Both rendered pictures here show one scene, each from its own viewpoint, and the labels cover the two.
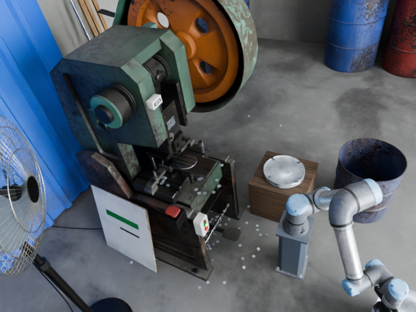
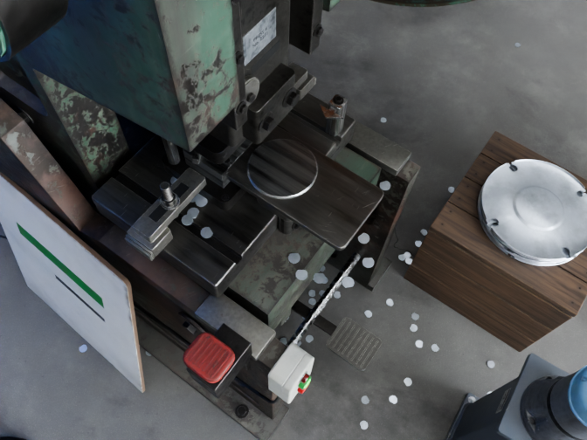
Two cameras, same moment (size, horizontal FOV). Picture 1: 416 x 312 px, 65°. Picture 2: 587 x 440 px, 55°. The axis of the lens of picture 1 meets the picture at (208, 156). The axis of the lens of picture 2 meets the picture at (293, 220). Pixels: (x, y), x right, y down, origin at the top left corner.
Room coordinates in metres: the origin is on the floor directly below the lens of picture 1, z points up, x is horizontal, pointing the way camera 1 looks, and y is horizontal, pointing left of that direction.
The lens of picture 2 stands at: (0.89, 0.13, 1.62)
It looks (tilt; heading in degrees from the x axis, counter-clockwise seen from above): 62 degrees down; 358
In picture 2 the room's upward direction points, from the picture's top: 4 degrees clockwise
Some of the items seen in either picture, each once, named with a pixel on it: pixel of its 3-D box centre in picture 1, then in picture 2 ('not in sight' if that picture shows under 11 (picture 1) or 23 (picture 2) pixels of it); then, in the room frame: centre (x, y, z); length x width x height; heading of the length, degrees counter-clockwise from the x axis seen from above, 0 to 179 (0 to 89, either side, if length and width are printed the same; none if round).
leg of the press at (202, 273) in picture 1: (140, 214); (112, 270); (1.36, 0.50, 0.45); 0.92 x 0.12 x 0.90; 55
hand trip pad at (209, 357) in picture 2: (173, 214); (210, 361); (1.10, 0.24, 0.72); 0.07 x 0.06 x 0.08; 55
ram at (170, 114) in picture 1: (165, 125); (235, 37); (1.48, 0.20, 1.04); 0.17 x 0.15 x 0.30; 55
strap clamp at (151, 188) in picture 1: (155, 177); (166, 204); (1.36, 0.33, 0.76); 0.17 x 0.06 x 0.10; 145
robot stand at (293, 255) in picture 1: (293, 246); (515, 429); (1.07, -0.43, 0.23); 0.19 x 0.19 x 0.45; 58
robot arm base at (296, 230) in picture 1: (295, 220); (569, 411); (1.07, -0.43, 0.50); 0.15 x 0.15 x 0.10
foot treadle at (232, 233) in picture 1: (202, 224); (282, 296); (1.42, 0.13, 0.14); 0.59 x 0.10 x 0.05; 55
